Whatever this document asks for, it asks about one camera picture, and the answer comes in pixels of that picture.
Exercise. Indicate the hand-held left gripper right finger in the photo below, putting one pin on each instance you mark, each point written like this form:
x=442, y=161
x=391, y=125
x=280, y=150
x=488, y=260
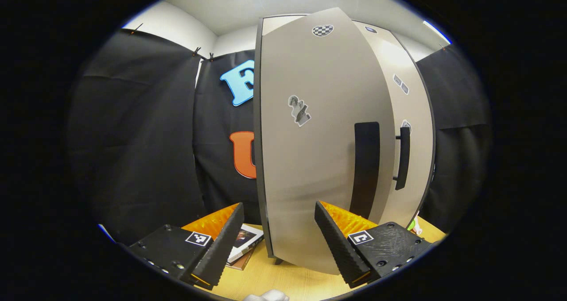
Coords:
x=336, y=243

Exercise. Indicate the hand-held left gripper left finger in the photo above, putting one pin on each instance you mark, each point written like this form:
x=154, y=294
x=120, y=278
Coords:
x=221, y=243

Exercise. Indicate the grey shoe cabinet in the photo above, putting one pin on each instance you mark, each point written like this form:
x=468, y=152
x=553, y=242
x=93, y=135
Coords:
x=278, y=260

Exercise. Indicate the grey shoe cabinet door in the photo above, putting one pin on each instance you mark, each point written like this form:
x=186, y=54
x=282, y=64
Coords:
x=319, y=159
x=418, y=115

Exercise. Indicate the black and white book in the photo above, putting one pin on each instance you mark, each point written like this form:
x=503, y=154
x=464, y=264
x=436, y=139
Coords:
x=246, y=239

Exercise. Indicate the green plush toy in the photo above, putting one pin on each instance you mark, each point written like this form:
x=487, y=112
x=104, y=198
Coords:
x=412, y=225

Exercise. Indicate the white printed panel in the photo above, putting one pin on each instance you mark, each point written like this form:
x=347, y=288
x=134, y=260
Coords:
x=107, y=233

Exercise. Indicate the black backdrop cloth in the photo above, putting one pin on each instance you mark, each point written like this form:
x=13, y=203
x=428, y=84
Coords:
x=133, y=137

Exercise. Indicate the ceiling light panel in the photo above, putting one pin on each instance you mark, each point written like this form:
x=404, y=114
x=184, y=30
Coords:
x=436, y=32

